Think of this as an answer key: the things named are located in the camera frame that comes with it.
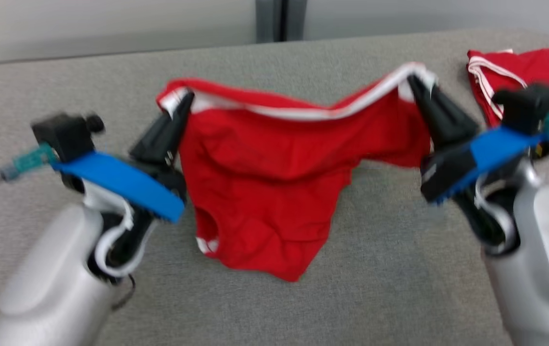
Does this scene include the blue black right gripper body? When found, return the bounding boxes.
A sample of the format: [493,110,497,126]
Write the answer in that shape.
[419,126,545,256]

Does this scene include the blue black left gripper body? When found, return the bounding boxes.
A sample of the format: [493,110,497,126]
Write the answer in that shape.
[50,151,189,285]

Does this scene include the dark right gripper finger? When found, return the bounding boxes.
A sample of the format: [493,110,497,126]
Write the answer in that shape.
[406,74,450,147]
[421,81,480,150]

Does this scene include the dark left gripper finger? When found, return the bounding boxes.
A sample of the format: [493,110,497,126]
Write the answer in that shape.
[162,90,196,166]
[129,108,179,164]

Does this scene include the red Bulls basketball jersey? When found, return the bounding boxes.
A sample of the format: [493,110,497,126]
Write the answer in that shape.
[466,46,549,146]

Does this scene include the red white basketball shorts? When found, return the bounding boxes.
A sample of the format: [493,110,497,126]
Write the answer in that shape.
[156,62,439,283]

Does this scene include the grey fabric table pad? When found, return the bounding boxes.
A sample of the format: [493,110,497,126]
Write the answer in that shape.
[0,28,549,346]

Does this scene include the teal left camera connector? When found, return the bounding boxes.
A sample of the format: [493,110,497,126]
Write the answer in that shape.
[0,143,60,182]

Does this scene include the grey vertical partition post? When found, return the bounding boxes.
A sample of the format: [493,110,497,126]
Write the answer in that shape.
[255,0,308,43]

